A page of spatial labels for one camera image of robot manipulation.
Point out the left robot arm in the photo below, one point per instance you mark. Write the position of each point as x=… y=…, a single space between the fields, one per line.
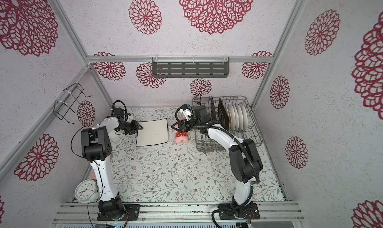
x=96 y=148

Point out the grey wire dish rack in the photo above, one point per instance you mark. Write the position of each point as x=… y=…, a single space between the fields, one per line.
x=252 y=131

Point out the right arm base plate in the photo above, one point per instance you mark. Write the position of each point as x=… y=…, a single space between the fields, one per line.
x=238 y=211

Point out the pink plush pig toy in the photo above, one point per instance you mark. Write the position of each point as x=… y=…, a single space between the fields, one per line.
x=181 y=137

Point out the white alarm clock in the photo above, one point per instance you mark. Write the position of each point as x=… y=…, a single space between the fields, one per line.
x=87 y=191

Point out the aluminium mounting rail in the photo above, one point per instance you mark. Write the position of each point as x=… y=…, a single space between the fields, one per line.
x=193 y=212

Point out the black wire wall hook rack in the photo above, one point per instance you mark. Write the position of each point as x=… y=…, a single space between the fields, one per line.
x=64 y=105

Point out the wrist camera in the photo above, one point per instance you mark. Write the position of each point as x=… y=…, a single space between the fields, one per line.
x=129 y=118
x=187 y=111

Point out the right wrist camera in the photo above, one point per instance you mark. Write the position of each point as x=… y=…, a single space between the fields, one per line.
x=187 y=111

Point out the grey wall shelf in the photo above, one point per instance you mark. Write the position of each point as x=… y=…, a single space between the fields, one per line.
x=190 y=68

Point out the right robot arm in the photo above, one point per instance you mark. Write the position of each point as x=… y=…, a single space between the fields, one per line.
x=245 y=162

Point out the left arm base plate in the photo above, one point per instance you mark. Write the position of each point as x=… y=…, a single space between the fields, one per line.
x=110 y=212

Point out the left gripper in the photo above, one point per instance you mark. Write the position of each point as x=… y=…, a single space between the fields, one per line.
x=135 y=127

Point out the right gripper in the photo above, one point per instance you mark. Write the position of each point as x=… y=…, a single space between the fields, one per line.
x=186 y=123

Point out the black square plate right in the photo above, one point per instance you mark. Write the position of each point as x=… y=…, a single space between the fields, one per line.
x=223 y=115

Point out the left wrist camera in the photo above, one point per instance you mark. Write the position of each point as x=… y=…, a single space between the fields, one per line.
x=129 y=118

